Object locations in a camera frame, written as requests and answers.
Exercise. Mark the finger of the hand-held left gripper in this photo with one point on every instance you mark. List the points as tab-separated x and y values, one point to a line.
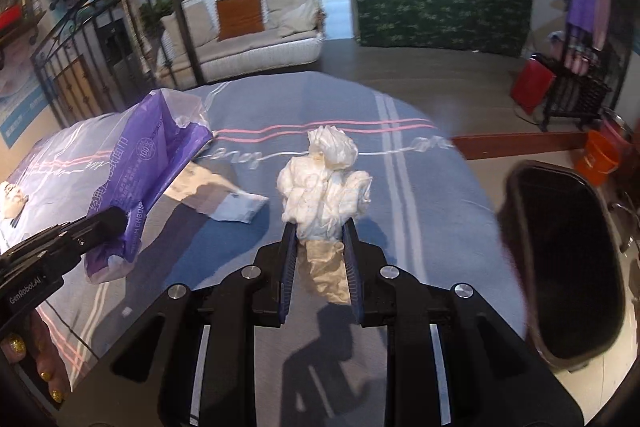
107	223

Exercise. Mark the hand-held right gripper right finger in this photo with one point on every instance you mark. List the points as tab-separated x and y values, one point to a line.
352	267

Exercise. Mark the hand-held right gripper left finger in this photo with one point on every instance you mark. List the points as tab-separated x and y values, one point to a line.
287	267

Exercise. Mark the brown paper napkin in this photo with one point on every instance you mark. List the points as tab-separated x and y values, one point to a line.
327	272

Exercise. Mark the purple clear plastic bag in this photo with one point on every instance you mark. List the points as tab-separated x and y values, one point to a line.
150	157

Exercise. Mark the white tissue wad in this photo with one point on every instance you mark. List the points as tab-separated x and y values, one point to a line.
320	187

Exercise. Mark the dark brown trash bin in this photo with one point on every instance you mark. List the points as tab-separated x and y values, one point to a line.
565	267

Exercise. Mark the person's left hand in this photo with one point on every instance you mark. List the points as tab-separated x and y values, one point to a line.
42	352

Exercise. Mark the white paper packet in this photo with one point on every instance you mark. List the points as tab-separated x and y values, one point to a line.
225	204

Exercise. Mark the wooden lattice cabinet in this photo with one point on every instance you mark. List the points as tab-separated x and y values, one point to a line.
80	92

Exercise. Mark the black metal railing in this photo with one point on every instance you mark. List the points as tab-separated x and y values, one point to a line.
186	37

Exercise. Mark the white wicker sofa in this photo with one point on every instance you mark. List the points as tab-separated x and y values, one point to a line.
260	54

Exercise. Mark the orange sofa cushion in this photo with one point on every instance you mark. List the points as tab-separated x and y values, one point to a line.
240	17

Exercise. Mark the beige sofa cushion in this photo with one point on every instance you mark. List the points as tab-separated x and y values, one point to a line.
290	12

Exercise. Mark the red bag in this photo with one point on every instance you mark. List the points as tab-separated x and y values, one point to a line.
532	84

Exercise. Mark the orange bucket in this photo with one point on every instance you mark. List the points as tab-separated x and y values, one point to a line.
595	154

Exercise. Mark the green patterned counter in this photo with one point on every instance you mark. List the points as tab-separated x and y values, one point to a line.
440	12

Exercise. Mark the black metal rack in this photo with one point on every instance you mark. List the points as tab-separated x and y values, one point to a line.
570	97

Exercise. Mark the pink bucket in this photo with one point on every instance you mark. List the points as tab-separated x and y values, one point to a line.
617	132

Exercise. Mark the pink towel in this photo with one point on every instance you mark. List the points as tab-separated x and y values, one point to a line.
602	17

